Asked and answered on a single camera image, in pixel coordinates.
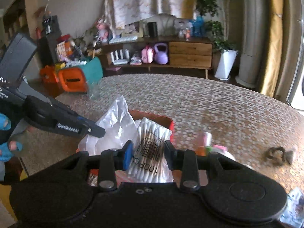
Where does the white shell-shaped cushion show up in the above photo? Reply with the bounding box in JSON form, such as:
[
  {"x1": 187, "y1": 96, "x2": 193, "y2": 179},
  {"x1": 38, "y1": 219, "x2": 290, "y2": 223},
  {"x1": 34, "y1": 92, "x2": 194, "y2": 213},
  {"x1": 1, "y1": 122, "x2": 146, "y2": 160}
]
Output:
[{"x1": 140, "y1": 13, "x2": 177, "y2": 37}]

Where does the red storage box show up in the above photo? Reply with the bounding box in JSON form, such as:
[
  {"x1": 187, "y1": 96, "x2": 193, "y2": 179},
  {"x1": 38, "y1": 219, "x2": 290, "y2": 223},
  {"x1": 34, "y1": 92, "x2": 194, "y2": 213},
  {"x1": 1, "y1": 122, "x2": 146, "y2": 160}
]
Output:
[{"x1": 76, "y1": 109, "x2": 175, "y2": 188}]

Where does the blue printed packet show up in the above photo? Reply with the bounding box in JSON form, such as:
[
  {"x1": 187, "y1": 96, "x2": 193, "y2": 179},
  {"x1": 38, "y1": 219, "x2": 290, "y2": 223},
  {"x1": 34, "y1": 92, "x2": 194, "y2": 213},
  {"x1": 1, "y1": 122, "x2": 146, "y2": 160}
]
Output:
[{"x1": 279, "y1": 186, "x2": 304, "y2": 228}]

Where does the white router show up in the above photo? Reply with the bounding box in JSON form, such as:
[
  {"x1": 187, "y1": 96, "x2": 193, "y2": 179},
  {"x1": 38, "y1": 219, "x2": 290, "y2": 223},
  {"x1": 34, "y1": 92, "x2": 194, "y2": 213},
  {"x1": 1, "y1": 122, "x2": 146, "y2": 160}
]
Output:
[{"x1": 110, "y1": 49, "x2": 131, "y2": 66}]

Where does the pink doll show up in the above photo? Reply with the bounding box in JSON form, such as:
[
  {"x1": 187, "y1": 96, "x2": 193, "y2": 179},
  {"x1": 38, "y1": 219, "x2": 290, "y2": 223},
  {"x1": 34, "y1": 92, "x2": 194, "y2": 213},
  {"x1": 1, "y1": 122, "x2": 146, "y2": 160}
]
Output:
[{"x1": 96, "y1": 18, "x2": 113, "y2": 44}]

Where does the yellow curtain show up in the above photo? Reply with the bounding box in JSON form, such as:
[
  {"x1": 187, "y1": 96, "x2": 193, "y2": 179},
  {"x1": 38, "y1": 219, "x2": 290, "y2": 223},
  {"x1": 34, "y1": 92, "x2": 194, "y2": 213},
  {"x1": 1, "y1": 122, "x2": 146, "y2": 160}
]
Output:
[{"x1": 258, "y1": 0, "x2": 285, "y2": 98}]

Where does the grey small pouch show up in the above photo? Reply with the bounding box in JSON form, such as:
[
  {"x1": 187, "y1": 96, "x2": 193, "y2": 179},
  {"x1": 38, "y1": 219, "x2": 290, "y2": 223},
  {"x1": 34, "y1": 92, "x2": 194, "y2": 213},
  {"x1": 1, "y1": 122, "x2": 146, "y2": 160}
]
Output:
[{"x1": 284, "y1": 148, "x2": 296, "y2": 165}]

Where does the white washing machine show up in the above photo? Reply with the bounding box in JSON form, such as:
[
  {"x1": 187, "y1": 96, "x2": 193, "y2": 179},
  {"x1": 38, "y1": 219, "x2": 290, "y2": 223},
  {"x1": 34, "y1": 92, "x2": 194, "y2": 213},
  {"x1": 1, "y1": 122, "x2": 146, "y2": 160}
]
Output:
[{"x1": 286, "y1": 19, "x2": 304, "y2": 111}]

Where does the black tall device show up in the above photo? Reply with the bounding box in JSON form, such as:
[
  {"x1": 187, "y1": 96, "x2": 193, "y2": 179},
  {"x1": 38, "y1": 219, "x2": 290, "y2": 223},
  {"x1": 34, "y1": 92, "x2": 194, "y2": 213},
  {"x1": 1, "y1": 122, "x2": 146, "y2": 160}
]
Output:
[{"x1": 41, "y1": 15, "x2": 60, "y2": 53}]

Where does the blue bottles pack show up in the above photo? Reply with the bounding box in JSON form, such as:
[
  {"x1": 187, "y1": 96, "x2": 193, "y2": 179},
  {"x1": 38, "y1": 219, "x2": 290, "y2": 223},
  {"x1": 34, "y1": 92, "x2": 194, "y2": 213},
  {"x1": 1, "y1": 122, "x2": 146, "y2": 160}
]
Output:
[{"x1": 191, "y1": 17, "x2": 206, "y2": 37}]

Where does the floral sheet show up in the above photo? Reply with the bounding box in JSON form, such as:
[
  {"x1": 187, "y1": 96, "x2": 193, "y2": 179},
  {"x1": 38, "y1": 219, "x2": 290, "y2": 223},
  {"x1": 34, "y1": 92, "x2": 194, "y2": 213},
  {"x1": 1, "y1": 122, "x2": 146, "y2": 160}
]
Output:
[{"x1": 103, "y1": 0, "x2": 202, "y2": 30}]

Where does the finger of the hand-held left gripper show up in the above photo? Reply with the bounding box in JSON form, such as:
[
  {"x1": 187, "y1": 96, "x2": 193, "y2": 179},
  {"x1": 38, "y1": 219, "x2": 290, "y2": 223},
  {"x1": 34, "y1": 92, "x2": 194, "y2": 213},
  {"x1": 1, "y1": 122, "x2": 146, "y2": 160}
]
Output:
[{"x1": 79, "y1": 118, "x2": 106, "y2": 139}]

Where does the orange box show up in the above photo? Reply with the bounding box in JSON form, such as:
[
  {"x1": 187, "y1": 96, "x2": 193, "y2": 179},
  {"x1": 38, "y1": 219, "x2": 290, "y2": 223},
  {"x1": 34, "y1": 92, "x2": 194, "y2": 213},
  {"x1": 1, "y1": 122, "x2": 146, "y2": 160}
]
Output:
[{"x1": 58, "y1": 68, "x2": 89, "y2": 93}]

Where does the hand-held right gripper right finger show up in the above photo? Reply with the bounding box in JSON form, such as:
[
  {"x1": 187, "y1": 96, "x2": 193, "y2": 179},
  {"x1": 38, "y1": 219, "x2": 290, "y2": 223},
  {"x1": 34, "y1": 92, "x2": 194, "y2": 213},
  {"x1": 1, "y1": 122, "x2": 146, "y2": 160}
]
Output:
[{"x1": 164, "y1": 141, "x2": 262, "y2": 192}]

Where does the white keyboard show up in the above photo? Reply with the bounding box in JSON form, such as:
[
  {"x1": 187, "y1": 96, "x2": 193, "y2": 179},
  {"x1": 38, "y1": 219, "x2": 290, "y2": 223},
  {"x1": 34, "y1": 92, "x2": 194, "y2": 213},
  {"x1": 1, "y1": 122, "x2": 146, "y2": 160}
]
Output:
[{"x1": 109, "y1": 36, "x2": 138, "y2": 44}]

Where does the photo frame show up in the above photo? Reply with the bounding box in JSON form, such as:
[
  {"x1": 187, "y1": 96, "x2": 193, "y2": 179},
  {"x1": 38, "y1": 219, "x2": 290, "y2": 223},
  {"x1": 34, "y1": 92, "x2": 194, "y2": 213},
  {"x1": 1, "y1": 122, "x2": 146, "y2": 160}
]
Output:
[{"x1": 122, "y1": 21, "x2": 144, "y2": 38}]

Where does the green potted plant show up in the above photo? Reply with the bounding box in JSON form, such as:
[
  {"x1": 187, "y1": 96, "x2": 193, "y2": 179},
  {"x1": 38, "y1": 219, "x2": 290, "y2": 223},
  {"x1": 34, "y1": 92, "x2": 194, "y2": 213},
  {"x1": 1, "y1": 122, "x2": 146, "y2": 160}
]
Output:
[{"x1": 196, "y1": 0, "x2": 239, "y2": 53}]

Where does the cotton swab packet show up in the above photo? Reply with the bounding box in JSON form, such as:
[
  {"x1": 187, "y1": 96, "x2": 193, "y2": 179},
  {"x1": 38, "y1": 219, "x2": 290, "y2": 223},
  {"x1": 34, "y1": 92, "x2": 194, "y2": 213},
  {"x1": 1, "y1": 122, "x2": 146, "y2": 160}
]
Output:
[{"x1": 127, "y1": 117, "x2": 174, "y2": 184}]

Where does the pink toy case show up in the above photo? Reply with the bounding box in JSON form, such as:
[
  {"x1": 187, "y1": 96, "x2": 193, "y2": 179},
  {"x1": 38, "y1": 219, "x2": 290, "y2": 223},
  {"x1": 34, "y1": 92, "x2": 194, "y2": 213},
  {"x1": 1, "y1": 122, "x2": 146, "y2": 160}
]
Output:
[{"x1": 141, "y1": 46, "x2": 155, "y2": 64}]

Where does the wooden sideboard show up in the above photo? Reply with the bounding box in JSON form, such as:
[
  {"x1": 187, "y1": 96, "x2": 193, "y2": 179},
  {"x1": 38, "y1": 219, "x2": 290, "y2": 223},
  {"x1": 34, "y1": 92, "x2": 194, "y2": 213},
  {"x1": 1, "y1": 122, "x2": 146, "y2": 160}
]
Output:
[{"x1": 95, "y1": 36, "x2": 214, "y2": 79}]

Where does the white plant pot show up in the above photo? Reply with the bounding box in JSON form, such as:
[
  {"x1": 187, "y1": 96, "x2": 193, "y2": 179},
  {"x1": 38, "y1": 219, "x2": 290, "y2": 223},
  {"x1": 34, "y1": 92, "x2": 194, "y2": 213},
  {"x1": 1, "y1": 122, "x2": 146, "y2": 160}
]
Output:
[{"x1": 214, "y1": 49, "x2": 238, "y2": 81}]

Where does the white standing air conditioner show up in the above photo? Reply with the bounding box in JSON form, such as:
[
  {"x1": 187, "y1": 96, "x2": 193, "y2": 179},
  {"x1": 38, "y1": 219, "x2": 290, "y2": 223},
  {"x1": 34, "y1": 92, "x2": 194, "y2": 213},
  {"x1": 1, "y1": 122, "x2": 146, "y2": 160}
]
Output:
[{"x1": 235, "y1": 0, "x2": 272, "y2": 88}]

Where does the white bunny plush toy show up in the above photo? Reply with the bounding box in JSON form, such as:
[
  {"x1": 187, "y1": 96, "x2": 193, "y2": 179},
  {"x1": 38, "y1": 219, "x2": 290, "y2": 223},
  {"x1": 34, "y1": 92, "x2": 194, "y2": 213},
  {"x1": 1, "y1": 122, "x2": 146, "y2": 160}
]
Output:
[{"x1": 195, "y1": 132, "x2": 236, "y2": 162}]

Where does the black cylinder speaker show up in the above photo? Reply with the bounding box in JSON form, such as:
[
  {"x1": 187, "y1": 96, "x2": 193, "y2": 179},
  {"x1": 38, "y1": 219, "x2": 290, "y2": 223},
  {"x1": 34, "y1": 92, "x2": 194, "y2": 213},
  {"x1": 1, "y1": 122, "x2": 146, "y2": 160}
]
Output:
[{"x1": 147, "y1": 22, "x2": 158, "y2": 38}]

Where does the person's left hand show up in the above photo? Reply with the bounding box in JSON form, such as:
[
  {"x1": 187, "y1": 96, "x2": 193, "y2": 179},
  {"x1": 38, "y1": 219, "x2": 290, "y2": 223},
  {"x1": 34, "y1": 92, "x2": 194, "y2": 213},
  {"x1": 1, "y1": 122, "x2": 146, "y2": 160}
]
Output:
[{"x1": 0, "y1": 113, "x2": 25, "y2": 162}]

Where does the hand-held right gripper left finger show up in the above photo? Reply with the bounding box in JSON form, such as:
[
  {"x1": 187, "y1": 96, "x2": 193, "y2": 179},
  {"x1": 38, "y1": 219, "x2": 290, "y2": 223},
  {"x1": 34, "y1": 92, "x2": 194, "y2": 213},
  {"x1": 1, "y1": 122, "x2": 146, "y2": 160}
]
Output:
[{"x1": 43, "y1": 141, "x2": 133, "y2": 192}]

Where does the clear glass cup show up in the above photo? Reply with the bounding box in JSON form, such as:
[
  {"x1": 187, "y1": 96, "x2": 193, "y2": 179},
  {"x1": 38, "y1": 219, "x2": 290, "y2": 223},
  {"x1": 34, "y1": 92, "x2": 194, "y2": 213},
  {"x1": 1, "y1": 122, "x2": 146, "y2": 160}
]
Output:
[{"x1": 89, "y1": 79, "x2": 102, "y2": 100}]

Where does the white plastic bag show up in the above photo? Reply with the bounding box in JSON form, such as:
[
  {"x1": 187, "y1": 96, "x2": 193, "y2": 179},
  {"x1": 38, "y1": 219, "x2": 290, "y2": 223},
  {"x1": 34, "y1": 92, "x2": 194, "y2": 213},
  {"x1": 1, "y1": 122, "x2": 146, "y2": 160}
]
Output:
[{"x1": 78, "y1": 95, "x2": 143, "y2": 156}]

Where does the white toy robot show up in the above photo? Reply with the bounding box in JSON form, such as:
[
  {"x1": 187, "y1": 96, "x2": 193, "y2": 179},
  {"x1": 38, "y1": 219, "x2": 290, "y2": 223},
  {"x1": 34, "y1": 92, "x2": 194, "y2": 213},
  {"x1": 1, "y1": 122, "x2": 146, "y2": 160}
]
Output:
[{"x1": 173, "y1": 18, "x2": 192, "y2": 40}]

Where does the purple kettlebell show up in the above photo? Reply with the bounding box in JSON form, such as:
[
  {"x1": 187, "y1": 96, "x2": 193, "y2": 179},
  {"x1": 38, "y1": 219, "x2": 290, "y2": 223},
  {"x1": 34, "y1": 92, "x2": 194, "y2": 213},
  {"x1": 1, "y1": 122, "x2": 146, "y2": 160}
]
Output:
[{"x1": 153, "y1": 43, "x2": 169, "y2": 64}]

